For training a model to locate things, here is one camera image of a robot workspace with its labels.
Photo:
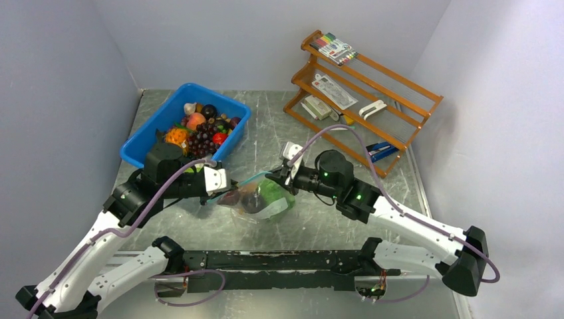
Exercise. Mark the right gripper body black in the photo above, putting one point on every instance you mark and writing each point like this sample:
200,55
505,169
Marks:
305,178

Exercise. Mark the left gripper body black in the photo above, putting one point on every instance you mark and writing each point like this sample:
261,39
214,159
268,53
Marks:
188,185

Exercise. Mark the green napa cabbage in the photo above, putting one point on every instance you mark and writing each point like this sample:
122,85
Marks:
278,201

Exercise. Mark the clear zip top bag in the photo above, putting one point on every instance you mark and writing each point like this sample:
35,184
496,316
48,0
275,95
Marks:
237,212

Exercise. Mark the dark plum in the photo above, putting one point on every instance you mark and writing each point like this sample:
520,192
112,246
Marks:
253,204

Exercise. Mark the red apple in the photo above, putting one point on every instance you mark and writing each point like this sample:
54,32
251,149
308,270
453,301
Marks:
229,199

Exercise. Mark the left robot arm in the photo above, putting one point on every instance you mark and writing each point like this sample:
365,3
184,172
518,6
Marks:
79,288

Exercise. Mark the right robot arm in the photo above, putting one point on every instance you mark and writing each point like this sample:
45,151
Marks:
456,256

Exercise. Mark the purple grapes bunch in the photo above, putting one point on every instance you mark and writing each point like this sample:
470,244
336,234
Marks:
200,141

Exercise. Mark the orange carrot flower toy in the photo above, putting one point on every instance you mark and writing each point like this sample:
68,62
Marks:
178,137

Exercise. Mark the red tomato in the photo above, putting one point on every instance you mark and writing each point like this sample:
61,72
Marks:
219,138

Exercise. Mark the pink peach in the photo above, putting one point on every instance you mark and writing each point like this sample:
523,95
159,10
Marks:
194,120

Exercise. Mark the small purple plum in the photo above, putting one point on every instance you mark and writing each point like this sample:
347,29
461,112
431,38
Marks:
234,122

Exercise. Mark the green white box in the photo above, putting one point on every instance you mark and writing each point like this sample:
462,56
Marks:
316,108

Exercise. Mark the blue plastic bin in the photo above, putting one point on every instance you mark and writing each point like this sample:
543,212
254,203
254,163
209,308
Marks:
134,150

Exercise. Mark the dark mangosteen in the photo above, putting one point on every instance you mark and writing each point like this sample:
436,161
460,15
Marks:
209,111

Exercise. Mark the garlic bulb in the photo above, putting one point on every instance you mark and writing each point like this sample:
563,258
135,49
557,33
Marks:
190,108

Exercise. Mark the blue stapler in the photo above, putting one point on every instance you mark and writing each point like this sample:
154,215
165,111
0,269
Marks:
379,151

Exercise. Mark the packaged item in blister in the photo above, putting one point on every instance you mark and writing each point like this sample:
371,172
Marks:
333,91

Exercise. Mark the white stapler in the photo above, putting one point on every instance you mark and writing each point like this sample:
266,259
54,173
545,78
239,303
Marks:
372,109

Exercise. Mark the orange wooden shelf rack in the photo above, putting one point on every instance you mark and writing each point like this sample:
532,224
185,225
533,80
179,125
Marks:
409,104

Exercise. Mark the pack of coloured markers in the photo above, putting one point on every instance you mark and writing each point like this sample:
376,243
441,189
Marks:
333,48

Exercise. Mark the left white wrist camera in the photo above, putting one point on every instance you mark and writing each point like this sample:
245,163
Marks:
216,180

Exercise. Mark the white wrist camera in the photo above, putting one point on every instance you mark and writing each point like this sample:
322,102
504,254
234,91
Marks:
216,180
292,156

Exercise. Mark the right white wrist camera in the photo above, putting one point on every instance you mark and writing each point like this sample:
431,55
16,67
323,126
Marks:
292,156

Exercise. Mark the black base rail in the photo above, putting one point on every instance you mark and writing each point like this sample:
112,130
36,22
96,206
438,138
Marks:
265,270

